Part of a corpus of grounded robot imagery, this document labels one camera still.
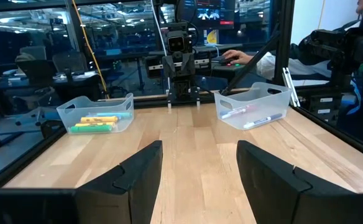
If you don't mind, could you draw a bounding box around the red dry-erase marker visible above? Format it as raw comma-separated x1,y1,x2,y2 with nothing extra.
220,105,259,119

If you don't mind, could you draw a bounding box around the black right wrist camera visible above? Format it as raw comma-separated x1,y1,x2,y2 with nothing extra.
166,30,193,54

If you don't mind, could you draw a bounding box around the yellow highlighter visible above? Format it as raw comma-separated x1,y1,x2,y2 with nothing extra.
80,116,119,124
75,121,116,128

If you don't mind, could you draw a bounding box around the person's forearm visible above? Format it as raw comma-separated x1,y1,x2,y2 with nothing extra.
255,51,333,81

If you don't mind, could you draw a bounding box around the grey office chair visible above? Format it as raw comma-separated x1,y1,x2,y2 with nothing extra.
51,51,89,74

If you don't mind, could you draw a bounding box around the clear plastic handled bin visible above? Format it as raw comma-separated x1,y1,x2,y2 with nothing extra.
214,82,293,131
56,93,135,135

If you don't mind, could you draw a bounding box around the blue dry-erase marker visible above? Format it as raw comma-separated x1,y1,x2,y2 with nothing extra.
242,113,283,129

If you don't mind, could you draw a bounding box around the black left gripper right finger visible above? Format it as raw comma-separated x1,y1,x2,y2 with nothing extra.
236,139,363,224

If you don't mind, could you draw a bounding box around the white cable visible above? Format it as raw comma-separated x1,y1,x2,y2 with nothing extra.
150,0,172,94

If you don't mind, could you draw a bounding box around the teal highlighter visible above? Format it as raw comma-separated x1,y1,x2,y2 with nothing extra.
96,111,132,118

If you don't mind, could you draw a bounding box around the black computer monitor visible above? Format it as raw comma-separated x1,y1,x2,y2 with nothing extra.
177,0,236,30

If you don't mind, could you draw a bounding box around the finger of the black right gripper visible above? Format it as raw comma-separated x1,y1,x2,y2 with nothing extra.
180,53,198,78
162,53,181,78

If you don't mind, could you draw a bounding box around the black aluminium table frame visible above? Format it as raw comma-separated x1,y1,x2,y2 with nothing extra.
0,88,363,187

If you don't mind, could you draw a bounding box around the silver frame bracket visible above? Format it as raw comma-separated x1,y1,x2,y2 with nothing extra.
282,67,301,108

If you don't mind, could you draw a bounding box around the yellow cable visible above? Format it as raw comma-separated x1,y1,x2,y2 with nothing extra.
71,0,109,100

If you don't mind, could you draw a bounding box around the black frame upright post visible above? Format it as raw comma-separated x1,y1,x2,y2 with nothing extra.
273,0,296,86

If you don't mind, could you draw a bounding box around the black equipment on stand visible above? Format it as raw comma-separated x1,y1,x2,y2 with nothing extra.
299,9,363,94

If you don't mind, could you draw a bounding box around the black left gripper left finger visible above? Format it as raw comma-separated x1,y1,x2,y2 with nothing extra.
0,139,163,224

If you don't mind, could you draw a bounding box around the black operator desk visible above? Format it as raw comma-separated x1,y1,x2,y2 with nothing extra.
196,43,263,75

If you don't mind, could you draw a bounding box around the person's hand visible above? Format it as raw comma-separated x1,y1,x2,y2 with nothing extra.
221,49,254,65

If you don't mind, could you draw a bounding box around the green highlighter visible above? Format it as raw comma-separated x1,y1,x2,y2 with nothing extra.
70,124,113,134

